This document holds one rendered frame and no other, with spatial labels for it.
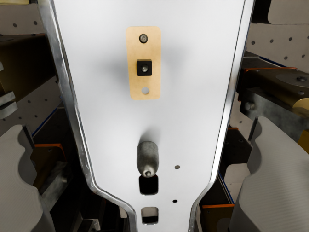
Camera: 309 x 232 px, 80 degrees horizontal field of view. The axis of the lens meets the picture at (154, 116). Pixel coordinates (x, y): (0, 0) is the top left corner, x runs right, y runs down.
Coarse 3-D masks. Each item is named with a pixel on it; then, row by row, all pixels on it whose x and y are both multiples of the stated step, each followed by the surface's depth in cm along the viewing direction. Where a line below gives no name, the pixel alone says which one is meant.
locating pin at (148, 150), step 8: (144, 144) 27; (152, 144) 27; (144, 152) 25; (152, 152) 25; (136, 160) 26; (144, 160) 24; (152, 160) 24; (144, 168) 24; (152, 168) 24; (144, 176) 24
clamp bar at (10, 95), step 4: (0, 64) 16; (0, 68) 16; (8, 92) 18; (12, 92) 18; (0, 96) 17; (4, 96) 17; (8, 96) 17; (12, 96) 18; (0, 100) 17; (4, 100) 17; (8, 100) 17; (0, 104) 17
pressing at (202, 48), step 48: (48, 0) 18; (96, 0) 18; (144, 0) 19; (192, 0) 19; (240, 0) 19; (48, 48) 20; (96, 48) 21; (192, 48) 21; (240, 48) 22; (96, 96) 23; (192, 96) 24; (96, 144) 27; (192, 144) 28; (96, 192) 31; (192, 192) 33
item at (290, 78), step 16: (256, 64) 35; (272, 64) 35; (240, 80) 33; (256, 80) 27; (272, 80) 25; (288, 80) 25; (304, 80) 24; (240, 96) 31; (288, 96) 21; (304, 96) 20
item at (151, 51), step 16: (128, 32) 20; (144, 32) 20; (160, 32) 20; (128, 48) 20; (144, 48) 21; (160, 48) 21; (128, 64) 21; (160, 64) 22; (144, 80) 22; (160, 80) 22; (144, 96) 23
